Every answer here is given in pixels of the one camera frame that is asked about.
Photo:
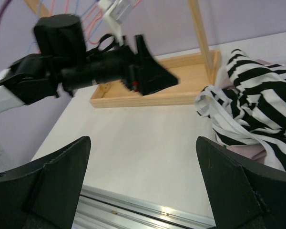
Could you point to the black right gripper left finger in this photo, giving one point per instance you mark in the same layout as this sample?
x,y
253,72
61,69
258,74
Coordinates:
x,y
44,193

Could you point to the pink wire hanger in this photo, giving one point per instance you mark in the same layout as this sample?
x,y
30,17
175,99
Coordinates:
x,y
51,7

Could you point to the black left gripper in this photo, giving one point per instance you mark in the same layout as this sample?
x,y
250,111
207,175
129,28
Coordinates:
x,y
63,51

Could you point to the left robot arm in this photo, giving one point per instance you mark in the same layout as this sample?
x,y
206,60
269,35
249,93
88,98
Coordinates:
x,y
26,81

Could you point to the aluminium mounting rail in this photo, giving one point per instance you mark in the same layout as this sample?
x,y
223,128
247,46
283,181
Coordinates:
x,y
101,209

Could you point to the black white striped top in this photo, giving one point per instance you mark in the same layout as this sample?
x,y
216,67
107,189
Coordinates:
x,y
252,102

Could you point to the light blue wire hanger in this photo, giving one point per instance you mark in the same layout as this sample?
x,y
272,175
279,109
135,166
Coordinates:
x,y
35,23

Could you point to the wooden clothes rack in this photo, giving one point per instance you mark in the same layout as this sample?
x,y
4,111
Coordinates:
x,y
194,72

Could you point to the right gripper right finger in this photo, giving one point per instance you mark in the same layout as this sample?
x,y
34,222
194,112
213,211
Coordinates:
x,y
243,193

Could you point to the mauve tank top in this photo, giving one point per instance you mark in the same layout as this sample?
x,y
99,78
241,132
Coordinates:
x,y
248,152

